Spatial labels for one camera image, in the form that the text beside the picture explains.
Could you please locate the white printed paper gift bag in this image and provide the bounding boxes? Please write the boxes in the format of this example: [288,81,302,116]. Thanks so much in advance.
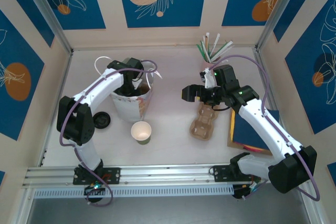
[93,56,163,123]

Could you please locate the brown cardboard cup carrier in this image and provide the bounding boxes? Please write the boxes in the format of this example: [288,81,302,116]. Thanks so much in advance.
[189,102,221,141]

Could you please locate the dark blue napkin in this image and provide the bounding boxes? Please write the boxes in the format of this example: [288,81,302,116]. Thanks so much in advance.
[232,108,280,151]

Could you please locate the pink straw holder cup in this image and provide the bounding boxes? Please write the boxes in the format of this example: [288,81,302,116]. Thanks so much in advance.
[201,59,215,71]

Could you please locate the white paper wrapped straw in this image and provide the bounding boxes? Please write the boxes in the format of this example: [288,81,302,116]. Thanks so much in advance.
[211,40,234,61]
[213,46,235,62]
[209,33,221,58]

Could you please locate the black plastic cup lid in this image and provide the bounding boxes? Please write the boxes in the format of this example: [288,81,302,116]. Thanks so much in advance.
[93,111,112,130]

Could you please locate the brown cardboard sheet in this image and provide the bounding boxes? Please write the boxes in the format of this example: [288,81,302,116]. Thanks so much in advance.
[225,108,272,156]

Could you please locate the green and white straw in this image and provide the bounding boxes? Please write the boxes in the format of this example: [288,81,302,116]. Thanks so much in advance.
[216,39,228,54]

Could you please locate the pink napkin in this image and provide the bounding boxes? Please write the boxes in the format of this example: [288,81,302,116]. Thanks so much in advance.
[243,144,271,153]

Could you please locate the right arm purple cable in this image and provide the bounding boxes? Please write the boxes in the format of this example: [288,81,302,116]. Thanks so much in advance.
[212,55,321,201]

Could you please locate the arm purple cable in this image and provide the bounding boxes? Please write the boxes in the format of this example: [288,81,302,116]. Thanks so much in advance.
[59,59,160,208]
[212,55,321,201]

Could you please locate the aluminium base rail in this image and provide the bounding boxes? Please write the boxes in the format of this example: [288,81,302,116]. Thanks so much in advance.
[22,160,312,188]

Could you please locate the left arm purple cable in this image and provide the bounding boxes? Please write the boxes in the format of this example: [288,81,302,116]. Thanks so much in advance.
[59,59,160,208]

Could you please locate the aluminium frame post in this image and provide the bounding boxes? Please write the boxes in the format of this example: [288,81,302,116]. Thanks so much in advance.
[298,182,325,224]
[18,0,74,55]
[255,0,305,51]
[14,186,36,224]

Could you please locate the white slotted cable duct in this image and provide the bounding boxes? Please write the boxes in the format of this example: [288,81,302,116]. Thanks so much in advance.
[33,184,235,199]

